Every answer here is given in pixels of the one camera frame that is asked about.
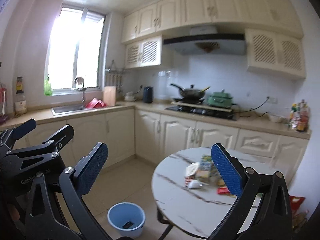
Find milk carton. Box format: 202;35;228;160
195;155;221;183

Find white wrapper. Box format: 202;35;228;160
188;179;203;189

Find red white checkered packet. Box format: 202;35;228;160
184;176;194;187

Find white red long package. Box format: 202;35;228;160
185;162;200;177

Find steel kitchen sink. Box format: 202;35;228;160
52;104;85;115

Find blue plastic trash bucket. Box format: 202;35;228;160
107;202;146;239

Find kitchen window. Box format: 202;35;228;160
44;5;106;94

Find oil bottle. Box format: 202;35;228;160
15;76;27;115

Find red basin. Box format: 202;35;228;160
85;98;106;109

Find green bottle on sill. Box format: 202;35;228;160
44;77;53;96

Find red paper bag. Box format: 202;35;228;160
289;196;305;216

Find round white marble table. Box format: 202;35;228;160
151;147;292;239

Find wooden cutting board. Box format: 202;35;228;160
103;86;117;107

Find lower cream cabinets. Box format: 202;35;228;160
15;108;309;181

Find cream cabinets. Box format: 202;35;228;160
15;108;309;181
122;0;306;80

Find black gas stove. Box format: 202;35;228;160
166;102;238;121

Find green electric cooker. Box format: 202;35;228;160
207;89;233;108

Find condiment bottles group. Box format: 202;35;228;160
289;99;310;132

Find dark blue electric kettle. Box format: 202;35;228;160
143;86;153;103

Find black wok with lid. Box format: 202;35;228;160
170;83;210;99

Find upper cream cabinets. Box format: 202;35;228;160
122;0;306;80

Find range hood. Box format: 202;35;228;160
163;26;246;56

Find wall utensil rack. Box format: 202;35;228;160
105;60;125;93

